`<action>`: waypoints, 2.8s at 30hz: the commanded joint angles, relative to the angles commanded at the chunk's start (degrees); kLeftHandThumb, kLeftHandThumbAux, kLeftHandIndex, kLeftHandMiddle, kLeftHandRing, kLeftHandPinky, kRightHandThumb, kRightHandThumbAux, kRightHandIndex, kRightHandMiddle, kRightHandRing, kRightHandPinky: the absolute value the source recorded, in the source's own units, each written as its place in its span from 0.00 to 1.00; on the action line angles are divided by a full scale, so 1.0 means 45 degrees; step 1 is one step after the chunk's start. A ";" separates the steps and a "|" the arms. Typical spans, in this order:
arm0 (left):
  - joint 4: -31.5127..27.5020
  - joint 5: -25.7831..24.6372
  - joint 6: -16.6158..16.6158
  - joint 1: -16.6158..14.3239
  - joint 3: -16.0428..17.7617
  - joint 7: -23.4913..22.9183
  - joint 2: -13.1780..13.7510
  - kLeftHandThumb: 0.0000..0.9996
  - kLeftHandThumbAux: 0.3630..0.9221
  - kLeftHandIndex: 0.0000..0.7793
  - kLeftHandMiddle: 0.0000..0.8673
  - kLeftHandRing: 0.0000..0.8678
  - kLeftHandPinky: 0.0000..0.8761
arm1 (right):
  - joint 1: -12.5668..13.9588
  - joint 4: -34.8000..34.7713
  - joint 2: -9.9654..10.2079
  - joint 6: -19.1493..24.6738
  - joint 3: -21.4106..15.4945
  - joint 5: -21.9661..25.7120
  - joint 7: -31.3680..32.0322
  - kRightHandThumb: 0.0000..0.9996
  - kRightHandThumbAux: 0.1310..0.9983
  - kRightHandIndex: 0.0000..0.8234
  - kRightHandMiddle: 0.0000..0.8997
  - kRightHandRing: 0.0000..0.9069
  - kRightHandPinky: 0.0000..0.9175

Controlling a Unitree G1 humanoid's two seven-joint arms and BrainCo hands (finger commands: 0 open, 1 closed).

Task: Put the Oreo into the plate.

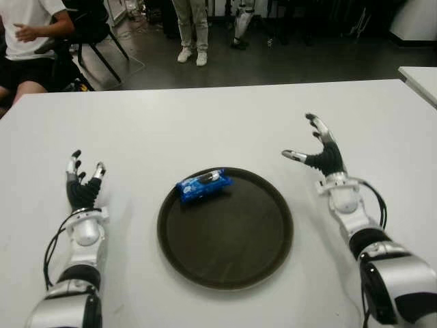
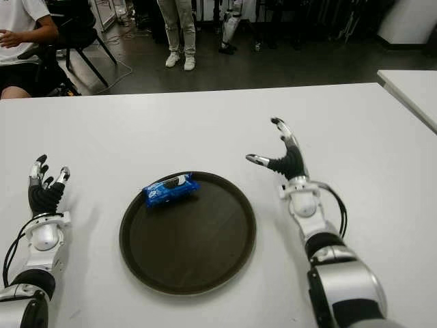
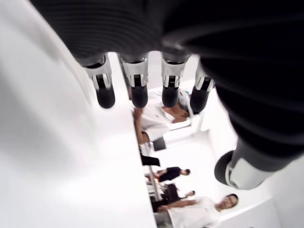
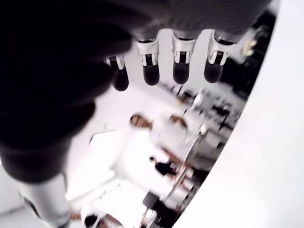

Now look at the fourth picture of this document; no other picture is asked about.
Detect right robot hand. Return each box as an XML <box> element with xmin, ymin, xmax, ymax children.
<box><xmin>0</xmin><ymin>0</ymin><xmax>274</xmax><ymax>228</ymax></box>

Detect standing person beige trousers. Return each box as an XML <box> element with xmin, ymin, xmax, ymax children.
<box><xmin>129</xmin><ymin>113</ymin><xmax>225</xmax><ymax>171</ymax></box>

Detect person in dark top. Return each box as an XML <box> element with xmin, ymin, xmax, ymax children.
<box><xmin>149</xmin><ymin>155</ymin><xmax>179</xmax><ymax>179</ymax></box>

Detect seated person white shirt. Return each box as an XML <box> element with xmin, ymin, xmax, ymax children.
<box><xmin>70</xmin><ymin>210</ymin><xmax>124</xmax><ymax>228</ymax></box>

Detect black monitor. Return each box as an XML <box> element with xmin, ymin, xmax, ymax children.
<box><xmin>142</xmin><ymin>191</ymin><xmax>159</xmax><ymax>211</ymax></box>

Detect black metal rack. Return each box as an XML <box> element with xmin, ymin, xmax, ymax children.
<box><xmin>220</xmin><ymin>11</ymin><xmax>277</xmax><ymax>100</ymax></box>

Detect beige plush toy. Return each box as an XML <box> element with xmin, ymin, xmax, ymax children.
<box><xmin>242</xmin><ymin>39</ymin><xmax>258</xmax><ymax>57</ymax></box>

